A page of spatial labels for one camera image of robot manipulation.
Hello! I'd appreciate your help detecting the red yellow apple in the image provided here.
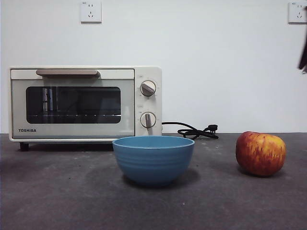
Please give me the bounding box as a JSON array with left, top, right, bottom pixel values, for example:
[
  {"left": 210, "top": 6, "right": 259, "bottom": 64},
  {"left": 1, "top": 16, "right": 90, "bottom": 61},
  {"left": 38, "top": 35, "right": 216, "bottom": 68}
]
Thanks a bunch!
[{"left": 235, "top": 130, "right": 287, "bottom": 178}]

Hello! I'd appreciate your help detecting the blue ribbed bowl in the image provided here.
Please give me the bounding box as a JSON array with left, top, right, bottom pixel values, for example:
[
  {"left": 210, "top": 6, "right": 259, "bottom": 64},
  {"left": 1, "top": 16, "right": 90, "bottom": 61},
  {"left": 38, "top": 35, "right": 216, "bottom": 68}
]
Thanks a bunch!
[{"left": 112, "top": 135, "right": 195, "bottom": 188}]

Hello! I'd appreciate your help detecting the glass oven door with handle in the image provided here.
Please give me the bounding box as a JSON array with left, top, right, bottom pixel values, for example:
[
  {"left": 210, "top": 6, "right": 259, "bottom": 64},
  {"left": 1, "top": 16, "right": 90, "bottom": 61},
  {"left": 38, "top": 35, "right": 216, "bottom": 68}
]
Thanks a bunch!
[{"left": 11, "top": 69, "right": 135, "bottom": 139}]

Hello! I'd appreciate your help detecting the cream Toshiba toaster oven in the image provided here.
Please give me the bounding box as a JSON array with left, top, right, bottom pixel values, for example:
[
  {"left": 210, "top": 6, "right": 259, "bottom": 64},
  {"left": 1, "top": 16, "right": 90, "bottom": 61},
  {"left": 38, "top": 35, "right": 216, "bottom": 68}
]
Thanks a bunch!
[{"left": 9, "top": 66, "right": 163, "bottom": 152}]

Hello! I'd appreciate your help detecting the oven temperature knob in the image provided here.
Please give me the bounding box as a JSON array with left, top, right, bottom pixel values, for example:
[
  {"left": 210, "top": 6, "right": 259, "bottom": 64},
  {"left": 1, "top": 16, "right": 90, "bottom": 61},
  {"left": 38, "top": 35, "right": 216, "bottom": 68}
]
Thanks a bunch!
[{"left": 140, "top": 80, "right": 157, "bottom": 97}]

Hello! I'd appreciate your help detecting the oven timer knob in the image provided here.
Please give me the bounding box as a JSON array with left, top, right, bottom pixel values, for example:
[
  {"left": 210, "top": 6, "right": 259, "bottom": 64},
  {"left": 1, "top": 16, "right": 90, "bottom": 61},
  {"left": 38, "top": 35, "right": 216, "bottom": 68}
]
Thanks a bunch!
[{"left": 140, "top": 112, "right": 157, "bottom": 131}]

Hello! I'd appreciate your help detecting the white wall socket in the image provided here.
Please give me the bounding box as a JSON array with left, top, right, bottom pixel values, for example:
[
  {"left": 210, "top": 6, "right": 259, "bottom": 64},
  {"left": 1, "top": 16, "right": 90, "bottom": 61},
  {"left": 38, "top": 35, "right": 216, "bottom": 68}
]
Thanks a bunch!
[
  {"left": 288, "top": 1, "right": 307, "bottom": 24},
  {"left": 80, "top": 1, "right": 102, "bottom": 24}
]

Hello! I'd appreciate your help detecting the black power cable with plug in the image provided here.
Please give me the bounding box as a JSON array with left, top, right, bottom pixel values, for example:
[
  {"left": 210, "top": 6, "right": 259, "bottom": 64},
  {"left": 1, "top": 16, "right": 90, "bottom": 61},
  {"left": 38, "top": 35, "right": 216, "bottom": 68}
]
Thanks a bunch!
[{"left": 161, "top": 121, "right": 219, "bottom": 141}]

